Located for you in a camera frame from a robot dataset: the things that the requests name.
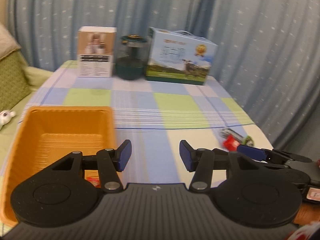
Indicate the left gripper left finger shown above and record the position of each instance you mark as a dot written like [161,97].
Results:
[70,188]

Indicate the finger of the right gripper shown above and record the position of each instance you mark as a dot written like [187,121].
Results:
[252,152]

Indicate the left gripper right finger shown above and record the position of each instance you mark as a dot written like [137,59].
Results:
[243,190]

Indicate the green chips bag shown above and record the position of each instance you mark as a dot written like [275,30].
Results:
[248,141]

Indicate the red square snack packet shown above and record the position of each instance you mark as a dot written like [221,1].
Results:
[230,143]

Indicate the grey black snack packet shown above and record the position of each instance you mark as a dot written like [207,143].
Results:
[226,132]

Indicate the orange plastic bin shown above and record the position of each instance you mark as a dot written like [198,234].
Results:
[48,133]

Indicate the white plush toy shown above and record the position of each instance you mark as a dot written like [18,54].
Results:
[6,116]

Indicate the checkered tablecloth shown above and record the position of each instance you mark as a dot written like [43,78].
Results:
[155,116]

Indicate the blue star curtain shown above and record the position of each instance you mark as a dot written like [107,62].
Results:
[267,57]

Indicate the green sofa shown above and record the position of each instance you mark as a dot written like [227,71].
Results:
[19,82]

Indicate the blue milk carton box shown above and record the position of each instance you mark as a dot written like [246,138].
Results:
[179,57]

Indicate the dark green humidifier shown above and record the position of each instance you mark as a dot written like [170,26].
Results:
[130,62]

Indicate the white product box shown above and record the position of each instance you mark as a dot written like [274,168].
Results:
[95,51]

